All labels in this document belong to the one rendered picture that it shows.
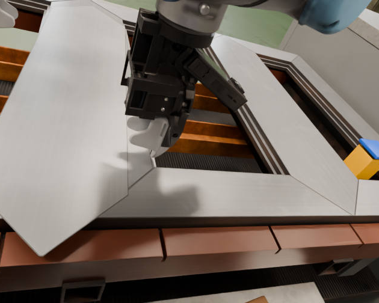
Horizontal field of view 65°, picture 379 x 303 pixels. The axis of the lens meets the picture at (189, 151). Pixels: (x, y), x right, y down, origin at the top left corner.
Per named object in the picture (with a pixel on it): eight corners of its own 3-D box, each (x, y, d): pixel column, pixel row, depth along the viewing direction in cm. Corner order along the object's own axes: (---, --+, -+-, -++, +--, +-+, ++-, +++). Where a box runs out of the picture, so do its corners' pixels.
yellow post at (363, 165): (310, 196, 81) (358, 144, 69) (324, 196, 83) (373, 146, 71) (320, 211, 77) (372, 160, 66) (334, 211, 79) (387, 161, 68)
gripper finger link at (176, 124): (156, 131, 45) (172, 81, 39) (166, 133, 45) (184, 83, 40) (161, 153, 41) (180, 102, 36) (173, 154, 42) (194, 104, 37)
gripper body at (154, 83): (119, 86, 42) (138, -2, 35) (176, 95, 45) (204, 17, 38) (124, 121, 37) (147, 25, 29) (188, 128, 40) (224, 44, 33)
